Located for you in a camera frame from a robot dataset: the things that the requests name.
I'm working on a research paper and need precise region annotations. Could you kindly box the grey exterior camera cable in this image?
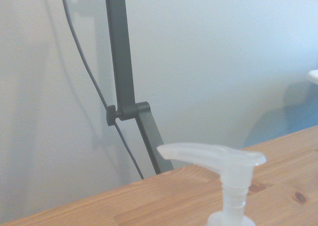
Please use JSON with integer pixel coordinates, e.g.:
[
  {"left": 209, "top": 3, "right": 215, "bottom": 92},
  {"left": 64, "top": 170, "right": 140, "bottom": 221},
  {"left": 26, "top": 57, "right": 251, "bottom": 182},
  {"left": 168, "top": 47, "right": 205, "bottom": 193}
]
[{"left": 59, "top": 0, "right": 145, "bottom": 180}]

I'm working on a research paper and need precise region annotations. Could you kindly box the white rounded device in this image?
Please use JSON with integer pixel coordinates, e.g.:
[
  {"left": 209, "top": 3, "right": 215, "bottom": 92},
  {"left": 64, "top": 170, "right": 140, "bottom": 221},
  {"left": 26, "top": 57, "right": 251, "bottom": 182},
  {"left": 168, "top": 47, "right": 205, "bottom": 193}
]
[{"left": 307, "top": 69, "right": 318, "bottom": 84}]

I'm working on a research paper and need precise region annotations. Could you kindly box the clear sanitizer pump bottle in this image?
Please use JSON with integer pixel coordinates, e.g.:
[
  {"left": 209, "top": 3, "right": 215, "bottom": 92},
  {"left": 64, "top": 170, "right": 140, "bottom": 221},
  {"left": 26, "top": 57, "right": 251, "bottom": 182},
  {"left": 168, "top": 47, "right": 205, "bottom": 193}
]
[{"left": 156, "top": 143, "right": 267, "bottom": 226}]

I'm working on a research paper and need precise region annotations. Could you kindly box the black camera stand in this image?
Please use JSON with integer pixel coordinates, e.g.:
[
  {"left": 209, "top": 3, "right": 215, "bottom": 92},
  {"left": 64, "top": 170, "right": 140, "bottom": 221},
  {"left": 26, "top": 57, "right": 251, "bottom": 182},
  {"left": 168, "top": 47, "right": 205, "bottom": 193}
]
[{"left": 104, "top": 0, "right": 174, "bottom": 175}]

